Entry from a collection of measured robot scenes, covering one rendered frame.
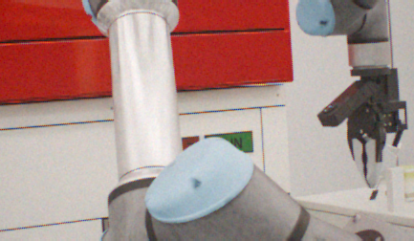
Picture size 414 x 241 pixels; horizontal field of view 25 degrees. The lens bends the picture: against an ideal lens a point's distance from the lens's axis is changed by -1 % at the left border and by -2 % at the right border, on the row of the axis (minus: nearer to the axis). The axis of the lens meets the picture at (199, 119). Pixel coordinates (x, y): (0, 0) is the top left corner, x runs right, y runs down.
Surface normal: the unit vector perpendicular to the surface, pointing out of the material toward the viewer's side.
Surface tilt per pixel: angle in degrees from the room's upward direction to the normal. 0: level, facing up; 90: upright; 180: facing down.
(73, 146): 90
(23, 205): 90
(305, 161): 90
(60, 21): 90
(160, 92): 60
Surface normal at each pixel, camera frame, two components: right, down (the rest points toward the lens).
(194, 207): -0.12, 0.29
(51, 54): 0.45, 0.02
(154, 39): 0.43, -0.49
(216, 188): 0.22, -0.08
